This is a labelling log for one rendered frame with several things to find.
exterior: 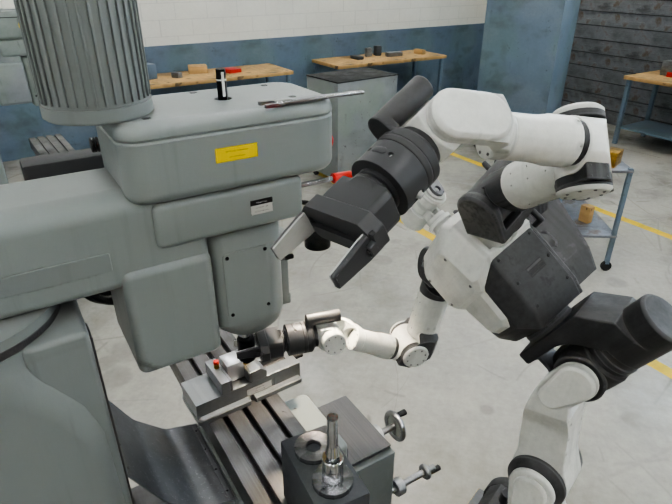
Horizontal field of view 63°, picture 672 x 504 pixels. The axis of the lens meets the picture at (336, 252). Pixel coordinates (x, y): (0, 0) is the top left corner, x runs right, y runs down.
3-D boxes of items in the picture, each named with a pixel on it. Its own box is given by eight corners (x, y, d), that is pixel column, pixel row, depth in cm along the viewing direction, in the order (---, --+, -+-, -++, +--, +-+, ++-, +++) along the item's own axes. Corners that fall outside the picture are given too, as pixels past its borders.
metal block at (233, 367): (236, 365, 171) (234, 350, 168) (244, 376, 167) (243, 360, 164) (220, 371, 168) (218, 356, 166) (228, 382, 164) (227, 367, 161)
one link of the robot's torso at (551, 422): (576, 480, 145) (640, 346, 121) (551, 526, 133) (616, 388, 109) (521, 447, 153) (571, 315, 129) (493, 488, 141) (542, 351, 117)
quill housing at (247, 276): (259, 295, 156) (251, 189, 141) (292, 331, 141) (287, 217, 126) (194, 314, 147) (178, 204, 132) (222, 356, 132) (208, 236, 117)
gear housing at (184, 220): (260, 184, 144) (257, 147, 140) (305, 216, 126) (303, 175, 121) (129, 211, 129) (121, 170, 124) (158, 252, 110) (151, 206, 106)
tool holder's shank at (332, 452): (324, 462, 115) (323, 422, 109) (325, 450, 117) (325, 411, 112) (339, 463, 114) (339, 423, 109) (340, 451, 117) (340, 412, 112)
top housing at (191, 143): (289, 141, 145) (286, 78, 137) (342, 169, 125) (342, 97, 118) (102, 172, 123) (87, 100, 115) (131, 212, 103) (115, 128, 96)
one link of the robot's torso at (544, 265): (570, 291, 144) (475, 196, 152) (644, 248, 112) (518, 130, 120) (491, 365, 137) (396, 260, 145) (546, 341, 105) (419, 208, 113)
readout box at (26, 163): (117, 217, 154) (103, 144, 144) (125, 229, 147) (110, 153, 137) (39, 233, 145) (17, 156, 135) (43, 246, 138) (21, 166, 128)
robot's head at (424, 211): (433, 232, 137) (409, 206, 139) (456, 205, 130) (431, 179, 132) (419, 241, 133) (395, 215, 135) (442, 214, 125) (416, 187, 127)
